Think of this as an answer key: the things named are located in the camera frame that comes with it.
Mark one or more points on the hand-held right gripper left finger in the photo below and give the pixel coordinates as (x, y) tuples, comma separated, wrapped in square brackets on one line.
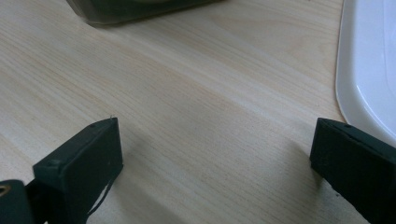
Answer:
[(84, 168)]

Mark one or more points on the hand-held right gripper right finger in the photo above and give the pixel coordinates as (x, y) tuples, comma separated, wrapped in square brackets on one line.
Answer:
[(358, 168)]

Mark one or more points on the grey storage box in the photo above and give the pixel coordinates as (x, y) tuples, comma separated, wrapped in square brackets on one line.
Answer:
[(134, 11)]

